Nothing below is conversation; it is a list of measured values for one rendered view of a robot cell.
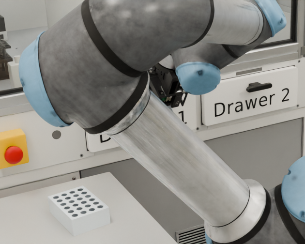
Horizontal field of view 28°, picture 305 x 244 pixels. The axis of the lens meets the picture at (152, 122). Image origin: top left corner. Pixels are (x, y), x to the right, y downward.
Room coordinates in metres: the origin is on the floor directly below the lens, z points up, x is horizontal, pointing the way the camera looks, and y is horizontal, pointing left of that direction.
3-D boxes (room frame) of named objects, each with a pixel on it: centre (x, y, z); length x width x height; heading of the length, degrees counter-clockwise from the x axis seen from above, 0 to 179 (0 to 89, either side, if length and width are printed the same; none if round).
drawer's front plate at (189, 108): (1.39, 0.02, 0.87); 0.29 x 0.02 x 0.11; 113
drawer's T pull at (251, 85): (1.50, -0.28, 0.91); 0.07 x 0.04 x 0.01; 113
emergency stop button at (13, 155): (1.22, 0.31, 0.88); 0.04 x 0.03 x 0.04; 113
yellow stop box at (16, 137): (1.25, 0.32, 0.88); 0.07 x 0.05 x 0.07; 113
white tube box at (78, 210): (1.13, 0.17, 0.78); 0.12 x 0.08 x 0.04; 31
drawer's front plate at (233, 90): (1.52, -0.26, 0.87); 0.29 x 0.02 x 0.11; 113
